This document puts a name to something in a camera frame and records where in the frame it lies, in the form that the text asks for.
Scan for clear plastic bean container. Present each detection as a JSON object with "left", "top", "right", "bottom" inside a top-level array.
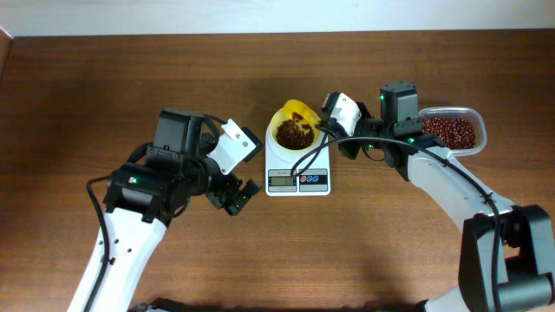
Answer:
[{"left": 419, "top": 107, "right": 487, "bottom": 158}]

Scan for yellow plastic bowl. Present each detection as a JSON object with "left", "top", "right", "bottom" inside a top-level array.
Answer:
[{"left": 270, "top": 108, "right": 323, "bottom": 151}]

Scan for white digital kitchen scale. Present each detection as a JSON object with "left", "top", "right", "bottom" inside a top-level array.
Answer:
[{"left": 265, "top": 126, "right": 331, "bottom": 197}]

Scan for red beans in container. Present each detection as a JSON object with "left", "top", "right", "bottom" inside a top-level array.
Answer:
[{"left": 422, "top": 118, "right": 476, "bottom": 150}]

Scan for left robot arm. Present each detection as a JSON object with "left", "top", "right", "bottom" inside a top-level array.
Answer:
[{"left": 69, "top": 108, "right": 262, "bottom": 311}]

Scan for yellow plastic scoop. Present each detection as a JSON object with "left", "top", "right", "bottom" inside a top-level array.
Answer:
[{"left": 283, "top": 100, "right": 319, "bottom": 130}]

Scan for red beans in bowl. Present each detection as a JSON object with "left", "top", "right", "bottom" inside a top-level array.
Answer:
[{"left": 276, "top": 120, "right": 315, "bottom": 150}]

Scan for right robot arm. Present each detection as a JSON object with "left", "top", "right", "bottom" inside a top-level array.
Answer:
[{"left": 320, "top": 81, "right": 554, "bottom": 311}]

